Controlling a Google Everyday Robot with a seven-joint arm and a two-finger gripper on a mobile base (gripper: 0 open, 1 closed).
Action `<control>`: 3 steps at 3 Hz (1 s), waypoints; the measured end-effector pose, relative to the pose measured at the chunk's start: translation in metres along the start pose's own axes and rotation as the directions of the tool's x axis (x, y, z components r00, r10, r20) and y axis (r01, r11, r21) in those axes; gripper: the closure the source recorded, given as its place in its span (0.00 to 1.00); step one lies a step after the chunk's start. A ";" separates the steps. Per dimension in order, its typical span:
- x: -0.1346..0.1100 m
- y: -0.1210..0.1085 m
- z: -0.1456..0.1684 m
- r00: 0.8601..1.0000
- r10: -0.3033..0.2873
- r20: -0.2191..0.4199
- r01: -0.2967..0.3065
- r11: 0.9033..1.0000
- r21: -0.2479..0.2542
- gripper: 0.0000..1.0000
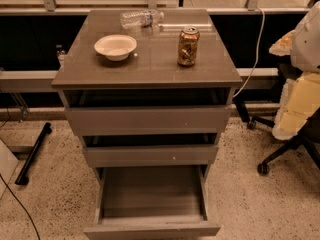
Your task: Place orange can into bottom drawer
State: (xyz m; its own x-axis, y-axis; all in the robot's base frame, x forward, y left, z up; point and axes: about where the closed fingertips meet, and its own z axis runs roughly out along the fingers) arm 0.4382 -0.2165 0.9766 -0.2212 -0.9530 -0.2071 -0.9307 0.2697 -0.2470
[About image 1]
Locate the grey bottom drawer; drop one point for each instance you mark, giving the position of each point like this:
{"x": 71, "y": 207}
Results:
{"x": 137, "y": 203}

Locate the grey middle drawer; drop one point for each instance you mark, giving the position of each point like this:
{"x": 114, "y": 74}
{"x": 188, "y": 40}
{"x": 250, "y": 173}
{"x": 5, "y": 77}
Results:
{"x": 150, "y": 150}

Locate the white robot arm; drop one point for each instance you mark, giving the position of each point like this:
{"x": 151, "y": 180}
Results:
{"x": 305, "y": 47}

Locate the grey top drawer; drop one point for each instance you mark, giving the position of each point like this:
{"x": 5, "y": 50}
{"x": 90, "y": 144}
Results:
{"x": 147, "y": 111}

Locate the black bar on floor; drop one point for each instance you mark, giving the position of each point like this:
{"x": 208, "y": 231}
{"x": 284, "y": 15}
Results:
{"x": 22, "y": 178}

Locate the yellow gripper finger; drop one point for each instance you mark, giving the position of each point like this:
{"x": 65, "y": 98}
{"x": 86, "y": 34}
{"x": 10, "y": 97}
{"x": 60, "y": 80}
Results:
{"x": 300, "y": 99}
{"x": 283, "y": 45}

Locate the grey drawer cabinet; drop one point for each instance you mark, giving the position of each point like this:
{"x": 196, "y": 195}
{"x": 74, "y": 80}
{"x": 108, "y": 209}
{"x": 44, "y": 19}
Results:
{"x": 153, "y": 64}

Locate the orange soda can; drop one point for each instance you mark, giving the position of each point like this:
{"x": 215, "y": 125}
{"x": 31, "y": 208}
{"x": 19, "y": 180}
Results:
{"x": 187, "y": 46}

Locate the white paper bowl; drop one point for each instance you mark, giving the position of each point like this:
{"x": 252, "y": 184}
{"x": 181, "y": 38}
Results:
{"x": 115, "y": 47}

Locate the clear plastic water bottle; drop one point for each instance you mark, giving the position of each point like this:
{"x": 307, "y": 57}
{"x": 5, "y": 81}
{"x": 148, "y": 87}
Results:
{"x": 142, "y": 18}

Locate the grey drawer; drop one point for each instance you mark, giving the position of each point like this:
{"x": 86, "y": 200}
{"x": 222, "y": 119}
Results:
{"x": 150, "y": 150}
{"x": 147, "y": 111}
{"x": 137, "y": 203}

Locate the black office chair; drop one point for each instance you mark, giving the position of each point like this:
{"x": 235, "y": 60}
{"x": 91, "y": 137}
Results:
{"x": 306, "y": 136}

